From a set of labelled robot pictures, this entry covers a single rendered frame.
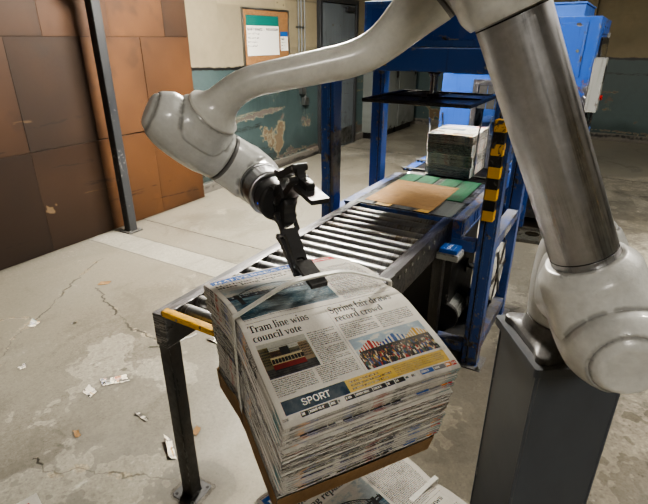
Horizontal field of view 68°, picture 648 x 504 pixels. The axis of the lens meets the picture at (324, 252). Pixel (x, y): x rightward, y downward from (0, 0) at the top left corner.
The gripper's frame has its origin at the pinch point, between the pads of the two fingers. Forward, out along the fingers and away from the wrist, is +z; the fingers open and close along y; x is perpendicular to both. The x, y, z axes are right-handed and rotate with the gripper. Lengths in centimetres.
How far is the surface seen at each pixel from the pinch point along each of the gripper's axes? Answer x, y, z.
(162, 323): 20, 58, -71
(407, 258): -73, 58, -74
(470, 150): -173, 49, -157
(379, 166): -133, 65, -193
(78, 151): 42, 85, -373
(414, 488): -13, 46, 16
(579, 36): -324, -6, -222
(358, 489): -3.3, 46.4, 12.0
